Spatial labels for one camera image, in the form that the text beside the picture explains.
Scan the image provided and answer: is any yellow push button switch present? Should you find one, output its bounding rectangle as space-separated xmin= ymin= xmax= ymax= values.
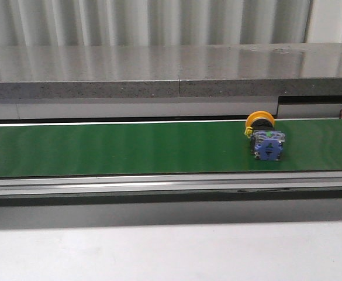
xmin=244 ymin=111 xmax=285 ymax=161

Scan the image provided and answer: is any grey cabinet front panel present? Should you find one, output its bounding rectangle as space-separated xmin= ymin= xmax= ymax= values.
xmin=0 ymin=95 xmax=342 ymax=120

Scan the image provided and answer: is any green conveyor belt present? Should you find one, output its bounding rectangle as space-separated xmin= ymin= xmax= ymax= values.
xmin=0 ymin=119 xmax=342 ymax=177

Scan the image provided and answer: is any white curtain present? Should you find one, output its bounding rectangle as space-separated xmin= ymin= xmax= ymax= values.
xmin=0 ymin=1 xmax=342 ymax=46

